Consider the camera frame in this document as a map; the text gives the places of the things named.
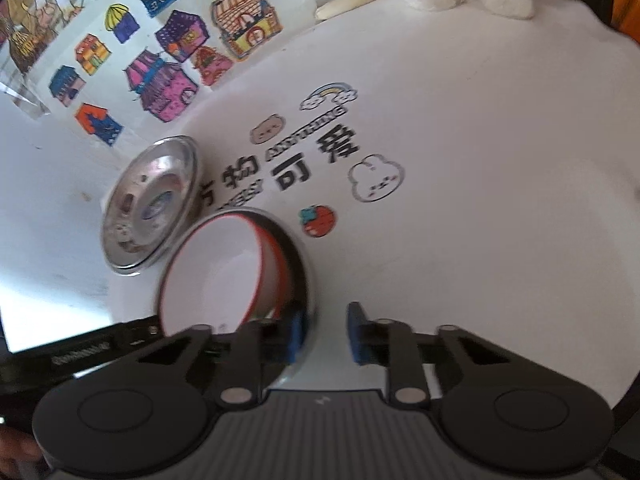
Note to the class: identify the colourful houses poster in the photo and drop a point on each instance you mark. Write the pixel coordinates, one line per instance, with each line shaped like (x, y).
(170, 55)

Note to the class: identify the rolled dough stick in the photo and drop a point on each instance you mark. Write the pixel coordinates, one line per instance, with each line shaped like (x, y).
(352, 1)

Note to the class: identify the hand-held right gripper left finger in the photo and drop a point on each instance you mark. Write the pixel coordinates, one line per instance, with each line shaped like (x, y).
(294, 335)

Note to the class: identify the white red-rimmed bowl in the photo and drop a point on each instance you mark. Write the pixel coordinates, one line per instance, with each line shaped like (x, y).
(220, 275)

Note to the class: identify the cartoon figures poster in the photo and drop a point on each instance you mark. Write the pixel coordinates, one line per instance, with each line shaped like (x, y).
(45, 5)

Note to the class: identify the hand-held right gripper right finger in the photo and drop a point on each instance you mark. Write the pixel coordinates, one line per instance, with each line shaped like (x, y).
(356, 332)

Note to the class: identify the steel plate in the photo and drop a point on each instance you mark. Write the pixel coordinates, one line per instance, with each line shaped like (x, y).
(150, 200)

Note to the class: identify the steel bowl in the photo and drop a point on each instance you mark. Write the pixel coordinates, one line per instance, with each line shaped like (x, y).
(299, 265)

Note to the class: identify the person's left forearm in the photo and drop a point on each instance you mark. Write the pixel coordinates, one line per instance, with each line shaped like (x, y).
(15, 452)

